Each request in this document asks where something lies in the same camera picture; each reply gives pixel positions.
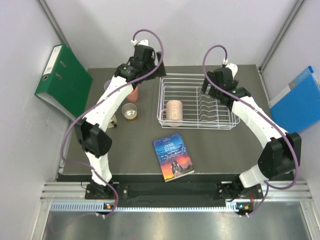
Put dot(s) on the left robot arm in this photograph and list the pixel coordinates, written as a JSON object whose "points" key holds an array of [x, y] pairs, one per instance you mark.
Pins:
{"points": [[91, 128]]}

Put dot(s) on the white wire dish rack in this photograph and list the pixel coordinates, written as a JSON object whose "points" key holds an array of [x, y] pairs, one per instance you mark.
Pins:
{"points": [[200, 111]]}

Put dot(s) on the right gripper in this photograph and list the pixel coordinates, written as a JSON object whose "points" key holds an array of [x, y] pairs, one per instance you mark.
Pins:
{"points": [[205, 85]]}

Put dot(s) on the white slotted cable duct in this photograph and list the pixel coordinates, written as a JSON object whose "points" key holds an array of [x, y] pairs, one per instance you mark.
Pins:
{"points": [[68, 206]]}

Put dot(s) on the Jane Eyre book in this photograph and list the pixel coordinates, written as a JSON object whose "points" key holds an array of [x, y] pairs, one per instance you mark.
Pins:
{"points": [[173, 157]]}

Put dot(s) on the lilac cup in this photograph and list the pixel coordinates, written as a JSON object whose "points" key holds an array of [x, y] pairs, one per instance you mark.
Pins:
{"points": [[106, 85]]}

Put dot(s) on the cream and brown cup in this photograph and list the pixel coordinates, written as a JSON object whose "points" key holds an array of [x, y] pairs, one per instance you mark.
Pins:
{"points": [[129, 111]]}

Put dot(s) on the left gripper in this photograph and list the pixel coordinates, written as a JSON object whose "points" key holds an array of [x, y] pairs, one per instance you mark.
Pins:
{"points": [[159, 73]]}

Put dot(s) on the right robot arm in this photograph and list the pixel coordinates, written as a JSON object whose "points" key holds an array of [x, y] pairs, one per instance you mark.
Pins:
{"points": [[281, 150]]}

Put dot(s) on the blue folder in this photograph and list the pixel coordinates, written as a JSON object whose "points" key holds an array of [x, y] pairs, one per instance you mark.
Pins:
{"points": [[297, 106]]}

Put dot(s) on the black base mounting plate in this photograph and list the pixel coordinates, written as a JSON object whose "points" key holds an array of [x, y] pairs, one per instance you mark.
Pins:
{"points": [[173, 194]]}

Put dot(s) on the aluminium frame rail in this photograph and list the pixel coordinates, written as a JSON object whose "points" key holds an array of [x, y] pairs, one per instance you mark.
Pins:
{"points": [[75, 191]]}

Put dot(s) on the cream mug black handle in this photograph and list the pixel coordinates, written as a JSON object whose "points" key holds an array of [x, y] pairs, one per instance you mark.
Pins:
{"points": [[113, 122]]}

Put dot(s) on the green lever arch binder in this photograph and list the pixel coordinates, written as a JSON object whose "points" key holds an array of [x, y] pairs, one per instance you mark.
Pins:
{"points": [[65, 84]]}

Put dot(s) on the salmon pink cup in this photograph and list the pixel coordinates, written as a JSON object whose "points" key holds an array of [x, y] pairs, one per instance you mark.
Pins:
{"points": [[133, 96]]}

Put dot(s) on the pink mug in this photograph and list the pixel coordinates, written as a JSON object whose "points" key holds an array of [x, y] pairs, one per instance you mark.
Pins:
{"points": [[172, 114]]}

